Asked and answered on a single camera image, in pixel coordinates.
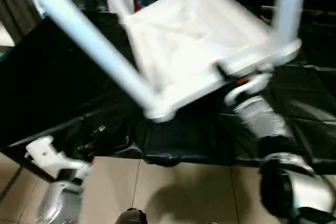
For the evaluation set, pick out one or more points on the black work surface mat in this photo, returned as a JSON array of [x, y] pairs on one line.
[[65, 77]]

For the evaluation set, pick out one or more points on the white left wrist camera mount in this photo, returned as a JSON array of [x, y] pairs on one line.
[[52, 155]]

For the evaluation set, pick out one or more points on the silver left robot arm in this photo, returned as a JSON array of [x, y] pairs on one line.
[[60, 200]]

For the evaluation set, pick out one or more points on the teal floor mat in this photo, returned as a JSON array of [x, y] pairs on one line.
[[3, 55]]

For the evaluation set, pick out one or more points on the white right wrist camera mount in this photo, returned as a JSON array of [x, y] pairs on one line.
[[249, 87]]

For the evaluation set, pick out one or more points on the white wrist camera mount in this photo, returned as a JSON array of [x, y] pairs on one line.
[[52, 155], [249, 87]]

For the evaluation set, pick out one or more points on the grey curtain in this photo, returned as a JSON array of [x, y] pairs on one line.
[[15, 11]]

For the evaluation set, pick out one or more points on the black left robot foot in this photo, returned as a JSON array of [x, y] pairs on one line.
[[131, 217]]

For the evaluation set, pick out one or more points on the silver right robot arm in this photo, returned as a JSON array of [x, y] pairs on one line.
[[262, 119]]

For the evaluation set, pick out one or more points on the white plastic table top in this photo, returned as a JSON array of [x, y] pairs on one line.
[[189, 37]]

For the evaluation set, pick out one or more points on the red item in cabinet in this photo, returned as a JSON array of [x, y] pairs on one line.
[[137, 6]]

